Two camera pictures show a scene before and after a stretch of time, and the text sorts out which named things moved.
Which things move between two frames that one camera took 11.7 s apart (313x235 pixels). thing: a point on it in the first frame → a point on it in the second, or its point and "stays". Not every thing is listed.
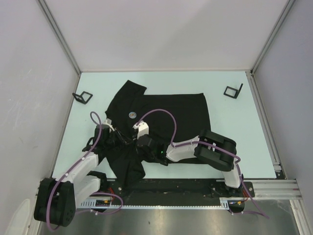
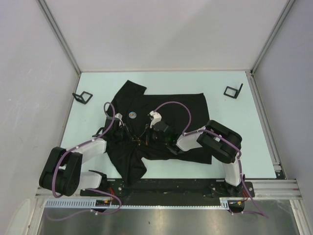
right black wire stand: x=236 y=92 stays
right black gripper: x=139 y=151 → x=147 y=127
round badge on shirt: x=132 y=115 stays
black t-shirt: x=172 y=119 stays
